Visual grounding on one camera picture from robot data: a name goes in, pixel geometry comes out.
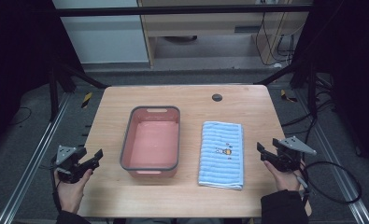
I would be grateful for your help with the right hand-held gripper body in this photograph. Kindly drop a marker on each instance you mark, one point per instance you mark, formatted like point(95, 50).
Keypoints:
point(288, 155)

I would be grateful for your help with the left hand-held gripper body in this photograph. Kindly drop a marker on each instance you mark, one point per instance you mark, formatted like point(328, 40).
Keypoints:
point(67, 161)

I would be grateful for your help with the blue striped towel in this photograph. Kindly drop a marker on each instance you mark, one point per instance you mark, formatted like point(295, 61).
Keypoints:
point(221, 161)

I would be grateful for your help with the pink basin with grey rim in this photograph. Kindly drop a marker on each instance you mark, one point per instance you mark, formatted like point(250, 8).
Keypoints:
point(155, 143)

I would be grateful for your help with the person's right hand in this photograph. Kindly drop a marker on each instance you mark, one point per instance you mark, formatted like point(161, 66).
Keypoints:
point(286, 181)

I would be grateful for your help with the person's left hand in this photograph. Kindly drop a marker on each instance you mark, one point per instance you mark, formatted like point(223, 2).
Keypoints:
point(70, 194)

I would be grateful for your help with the yellow black tape marker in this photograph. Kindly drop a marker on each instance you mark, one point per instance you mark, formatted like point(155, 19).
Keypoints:
point(86, 100)
point(286, 96)

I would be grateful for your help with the black metal stand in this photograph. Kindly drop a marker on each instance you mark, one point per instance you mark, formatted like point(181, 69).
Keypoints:
point(311, 90)
point(53, 93)

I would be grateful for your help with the round grey table grommet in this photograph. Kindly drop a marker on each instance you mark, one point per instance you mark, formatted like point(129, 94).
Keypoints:
point(217, 97)

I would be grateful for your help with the white cabinet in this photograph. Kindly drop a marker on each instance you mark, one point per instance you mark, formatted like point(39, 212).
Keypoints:
point(104, 37)

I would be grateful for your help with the light wooden desk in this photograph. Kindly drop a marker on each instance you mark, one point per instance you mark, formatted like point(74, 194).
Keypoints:
point(204, 23)

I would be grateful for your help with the aluminium floor rail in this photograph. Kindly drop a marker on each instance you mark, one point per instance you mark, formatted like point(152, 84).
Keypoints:
point(32, 155)
point(337, 168)

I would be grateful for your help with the black horizontal frame bar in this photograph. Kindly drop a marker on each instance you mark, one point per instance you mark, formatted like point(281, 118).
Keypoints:
point(173, 10)

